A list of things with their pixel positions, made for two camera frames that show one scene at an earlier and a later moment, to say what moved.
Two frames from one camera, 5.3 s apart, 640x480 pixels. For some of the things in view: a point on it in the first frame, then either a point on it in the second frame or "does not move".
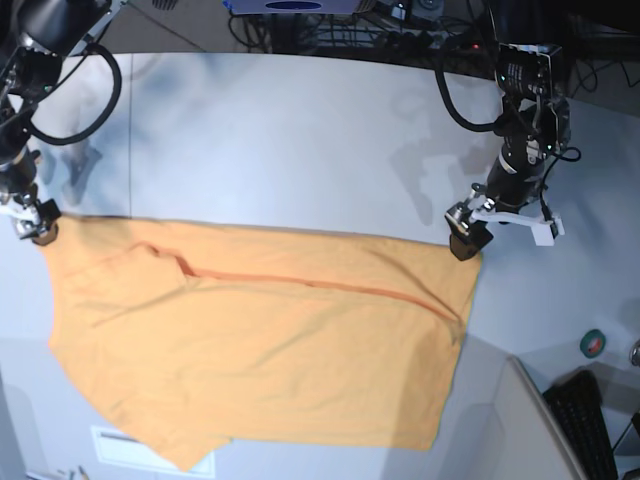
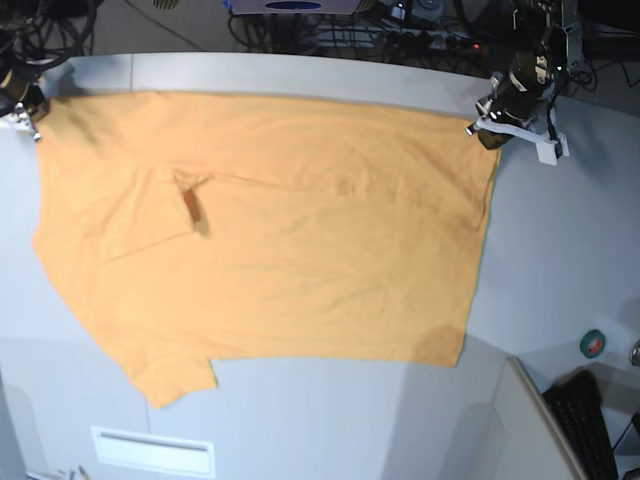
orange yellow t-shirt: (197, 334) → (188, 228)
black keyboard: (576, 399) does not move
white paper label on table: (116, 446) does not move
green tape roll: (593, 343) does not move
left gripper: (18, 179) → (22, 89)
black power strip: (460, 41) does not move
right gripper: (516, 179) → (516, 93)
